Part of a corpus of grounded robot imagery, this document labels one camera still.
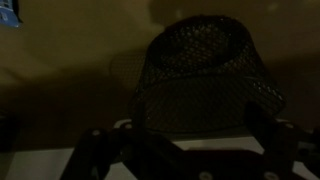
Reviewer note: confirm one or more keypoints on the blue cardboard snack box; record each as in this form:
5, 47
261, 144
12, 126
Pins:
8, 13

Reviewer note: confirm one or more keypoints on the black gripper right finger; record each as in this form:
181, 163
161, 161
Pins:
283, 146

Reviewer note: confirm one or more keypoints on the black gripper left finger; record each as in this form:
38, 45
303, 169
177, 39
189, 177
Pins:
110, 150

